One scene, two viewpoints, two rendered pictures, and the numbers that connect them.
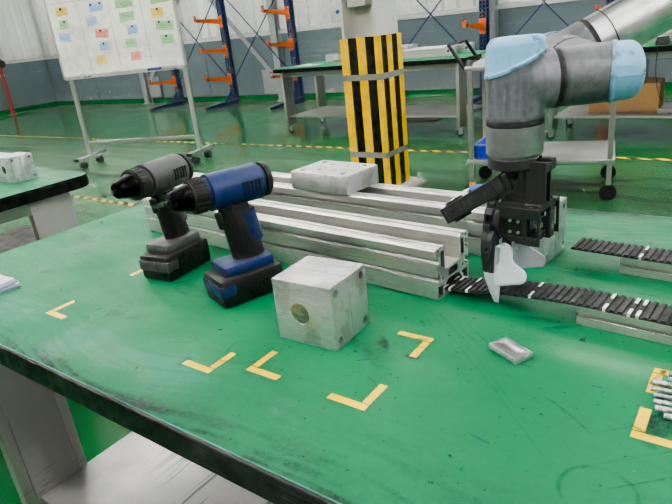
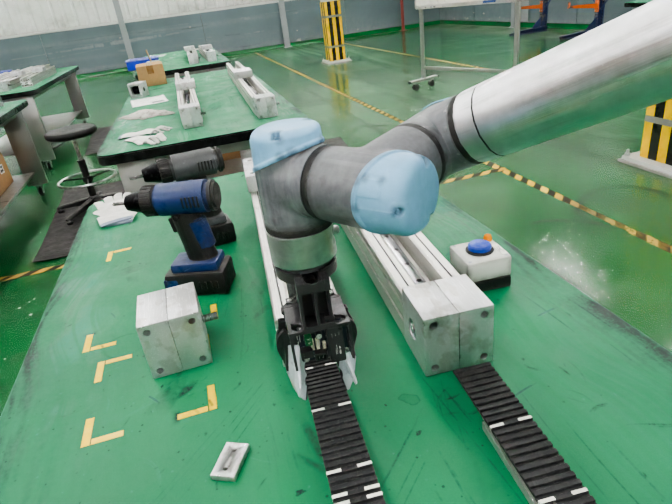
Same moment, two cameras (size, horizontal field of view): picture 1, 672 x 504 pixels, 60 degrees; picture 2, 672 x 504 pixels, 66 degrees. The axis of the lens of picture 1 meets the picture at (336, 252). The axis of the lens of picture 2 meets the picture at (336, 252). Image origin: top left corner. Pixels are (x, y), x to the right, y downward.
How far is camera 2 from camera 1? 73 cm
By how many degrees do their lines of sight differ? 36
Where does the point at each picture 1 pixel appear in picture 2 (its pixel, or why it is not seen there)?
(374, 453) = (26, 491)
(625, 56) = (371, 183)
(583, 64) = (324, 181)
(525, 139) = (280, 250)
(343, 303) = (161, 342)
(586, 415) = not seen: outside the picture
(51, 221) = not seen: hidden behind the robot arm
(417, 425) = (77, 487)
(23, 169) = (267, 108)
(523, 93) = (268, 199)
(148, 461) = not seen: hidden behind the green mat
